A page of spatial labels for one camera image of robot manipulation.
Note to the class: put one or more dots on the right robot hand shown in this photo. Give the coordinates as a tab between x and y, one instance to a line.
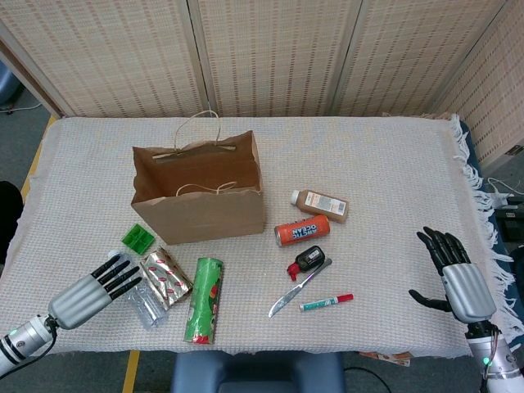
466	290

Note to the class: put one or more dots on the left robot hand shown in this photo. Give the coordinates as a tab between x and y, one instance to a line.
78	301

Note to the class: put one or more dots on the clear plastic bottle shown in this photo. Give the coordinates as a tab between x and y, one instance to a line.
149	305

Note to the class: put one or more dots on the green plastic block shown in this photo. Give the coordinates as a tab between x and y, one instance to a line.
137	239

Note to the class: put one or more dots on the silver red snack packet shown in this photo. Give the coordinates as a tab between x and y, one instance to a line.
165	278

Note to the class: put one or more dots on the green chips can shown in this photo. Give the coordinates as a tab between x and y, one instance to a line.
202	303

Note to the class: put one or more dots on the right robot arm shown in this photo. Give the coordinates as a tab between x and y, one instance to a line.
497	360

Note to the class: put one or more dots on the brown paper shopping bag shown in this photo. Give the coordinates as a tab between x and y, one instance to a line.
204	221

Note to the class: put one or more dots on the black bottle red cap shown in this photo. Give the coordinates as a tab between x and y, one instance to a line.
311	258

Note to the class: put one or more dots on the brown juice bottle white cap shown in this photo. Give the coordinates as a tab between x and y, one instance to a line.
323	203

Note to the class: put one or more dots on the black box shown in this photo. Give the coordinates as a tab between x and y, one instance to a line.
511	227

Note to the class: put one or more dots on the orange printed flat packet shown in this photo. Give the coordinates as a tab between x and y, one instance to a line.
389	359

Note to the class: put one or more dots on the black rounded object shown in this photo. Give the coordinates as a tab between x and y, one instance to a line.
8	213

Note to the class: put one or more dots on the red capped marker pen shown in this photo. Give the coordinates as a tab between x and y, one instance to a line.
323	304

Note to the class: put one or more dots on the white woven tablecloth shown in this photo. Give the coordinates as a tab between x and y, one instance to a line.
368	163

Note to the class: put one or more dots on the orange soda can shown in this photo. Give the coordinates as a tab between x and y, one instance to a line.
303	232

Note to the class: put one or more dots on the metal table knife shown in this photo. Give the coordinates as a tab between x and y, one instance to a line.
286	297

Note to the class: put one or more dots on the blue padded seat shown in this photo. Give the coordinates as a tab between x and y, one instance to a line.
258	372

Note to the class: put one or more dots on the blue chair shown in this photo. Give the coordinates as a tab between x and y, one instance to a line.
7	88

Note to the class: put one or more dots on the woven bamboo folding screen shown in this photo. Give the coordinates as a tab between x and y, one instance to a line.
266	53

